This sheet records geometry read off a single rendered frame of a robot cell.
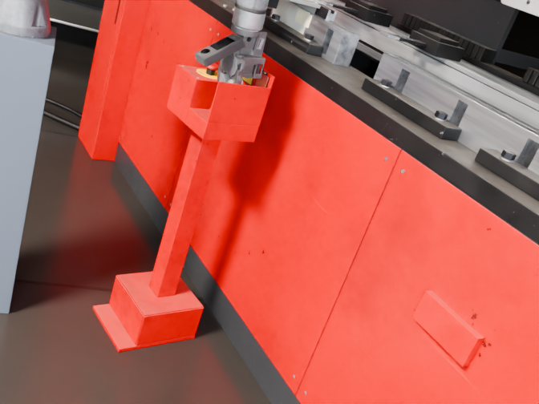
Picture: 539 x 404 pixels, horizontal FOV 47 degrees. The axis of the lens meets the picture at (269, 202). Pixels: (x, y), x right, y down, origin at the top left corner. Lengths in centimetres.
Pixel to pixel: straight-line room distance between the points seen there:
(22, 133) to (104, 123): 123
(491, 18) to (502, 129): 81
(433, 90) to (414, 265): 42
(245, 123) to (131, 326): 68
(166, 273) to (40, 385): 44
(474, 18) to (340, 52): 55
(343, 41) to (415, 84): 32
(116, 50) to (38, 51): 119
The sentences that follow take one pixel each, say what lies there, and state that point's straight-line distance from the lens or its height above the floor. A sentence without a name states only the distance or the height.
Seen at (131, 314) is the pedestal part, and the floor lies 8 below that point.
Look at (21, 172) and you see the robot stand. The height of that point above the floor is 44.
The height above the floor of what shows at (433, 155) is 86.
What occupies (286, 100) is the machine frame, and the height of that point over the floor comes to 75.
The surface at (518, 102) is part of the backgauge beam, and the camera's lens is 169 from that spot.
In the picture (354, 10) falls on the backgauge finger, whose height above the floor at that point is 100.
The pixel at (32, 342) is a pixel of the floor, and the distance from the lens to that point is 183.
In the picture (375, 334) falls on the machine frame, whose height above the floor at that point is 44.
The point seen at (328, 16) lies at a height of 98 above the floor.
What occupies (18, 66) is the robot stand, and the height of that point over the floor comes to 71.
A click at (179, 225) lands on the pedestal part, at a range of 174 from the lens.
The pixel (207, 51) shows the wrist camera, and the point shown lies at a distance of 149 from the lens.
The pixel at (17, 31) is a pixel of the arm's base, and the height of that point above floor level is 78.
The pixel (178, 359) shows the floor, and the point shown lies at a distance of 187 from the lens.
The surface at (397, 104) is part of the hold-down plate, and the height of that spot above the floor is 89.
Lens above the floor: 119
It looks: 24 degrees down
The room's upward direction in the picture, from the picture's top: 19 degrees clockwise
